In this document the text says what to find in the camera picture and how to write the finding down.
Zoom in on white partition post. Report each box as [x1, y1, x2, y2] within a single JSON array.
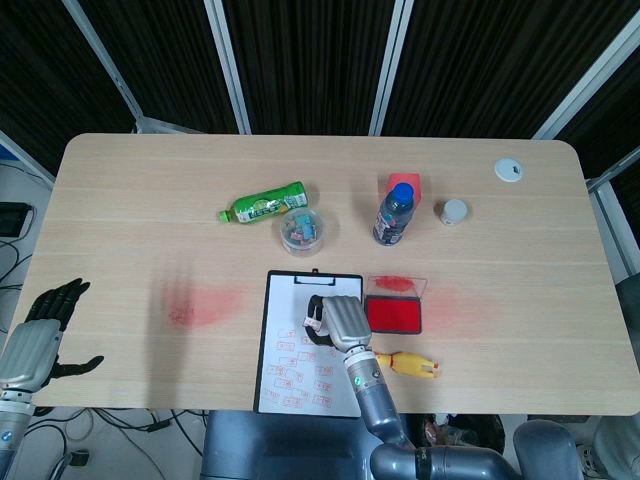
[[369, 0, 416, 136], [204, 0, 251, 135], [532, 22, 640, 140], [62, 0, 146, 132]]

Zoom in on clear jar of binder clips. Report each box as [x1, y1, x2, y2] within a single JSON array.
[[271, 207, 325, 258]]

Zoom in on black clipboard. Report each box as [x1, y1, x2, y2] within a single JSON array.
[[253, 269, 365, 419]]

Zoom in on green tea plastic bottle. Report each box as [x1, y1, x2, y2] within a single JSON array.
[[217, 180, 309, 225]]

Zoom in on red ink pad clear lid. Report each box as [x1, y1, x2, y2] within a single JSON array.
[[363, 274, 429, 335]]

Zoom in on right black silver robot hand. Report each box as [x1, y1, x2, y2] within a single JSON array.
[[305, 293, 374, 351]]

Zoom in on blue sports drink bottle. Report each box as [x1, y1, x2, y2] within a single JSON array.
[[371, 182, 417, 247]]

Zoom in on white round desk grommet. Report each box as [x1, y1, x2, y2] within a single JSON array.
[[494, 157, 526, 183]]

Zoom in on black box on floor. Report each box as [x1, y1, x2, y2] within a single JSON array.
[[0, 201, 35, 239]]

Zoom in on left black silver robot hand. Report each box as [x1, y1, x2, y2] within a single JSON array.
[[0, 278, 105, 392]]

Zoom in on yellow rubber chicken toy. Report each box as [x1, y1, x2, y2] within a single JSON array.
[[372, 350, 442, 380]]

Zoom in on grey blue robot torso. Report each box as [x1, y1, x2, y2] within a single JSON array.
[[201, 409, 416, 480]]

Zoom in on orange red block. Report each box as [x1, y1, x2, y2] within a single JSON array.
[[383, 172, 422, 211]]

